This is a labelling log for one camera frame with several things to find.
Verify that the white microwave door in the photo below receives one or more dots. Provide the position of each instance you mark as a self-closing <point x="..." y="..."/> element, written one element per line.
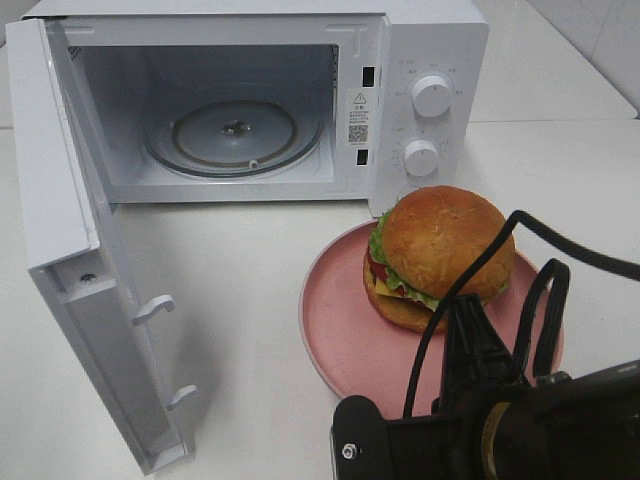
<point x="75" y="254"/>

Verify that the white microwave oven body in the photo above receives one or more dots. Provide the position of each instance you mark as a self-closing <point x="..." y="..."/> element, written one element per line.
<point x="362" y="55"/>

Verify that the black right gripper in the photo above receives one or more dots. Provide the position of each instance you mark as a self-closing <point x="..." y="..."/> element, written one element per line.
<point x="489" y="428"/>

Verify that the pink round plate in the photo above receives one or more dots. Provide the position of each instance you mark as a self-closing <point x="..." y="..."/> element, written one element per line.
<point x="358" y="352"/>

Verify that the upper white microwave knob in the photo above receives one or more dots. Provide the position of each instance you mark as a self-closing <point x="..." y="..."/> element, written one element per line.
<point x="431" y="95"/>

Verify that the white microwave knob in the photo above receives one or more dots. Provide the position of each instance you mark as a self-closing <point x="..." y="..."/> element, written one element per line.
<point x="431" y="95"/>
<point x="421" y="158"/>

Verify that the glass microwave turntable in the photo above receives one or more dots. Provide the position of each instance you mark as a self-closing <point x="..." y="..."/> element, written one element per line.
<point x="234" y="130"/>

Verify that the lower white microwave knob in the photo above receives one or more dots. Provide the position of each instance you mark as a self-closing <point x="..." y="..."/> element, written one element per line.
<point x="421" y="158"/>

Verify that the burger with lettuce and cheese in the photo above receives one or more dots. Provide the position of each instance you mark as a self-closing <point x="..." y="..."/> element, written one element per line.
<point x="421" y="246"/>

